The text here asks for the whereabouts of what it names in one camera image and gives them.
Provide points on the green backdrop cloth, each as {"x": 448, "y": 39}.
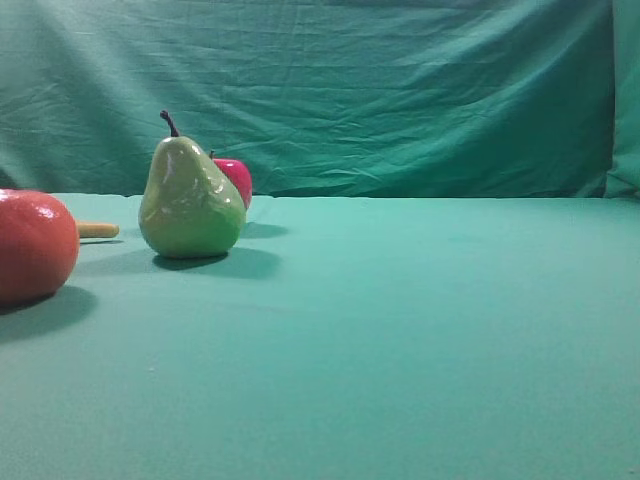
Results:
{"x": 327, "y": 98}

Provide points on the red apple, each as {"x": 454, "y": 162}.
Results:
{"x": 239, "y": 175}

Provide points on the green table cloth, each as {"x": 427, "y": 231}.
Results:
{"x": 340, "y": 339}

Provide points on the green pear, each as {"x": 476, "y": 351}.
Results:
{"x": 189, "y": 209}

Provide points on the red-orange tomato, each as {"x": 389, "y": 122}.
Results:
{"x": 39, "y": 246}

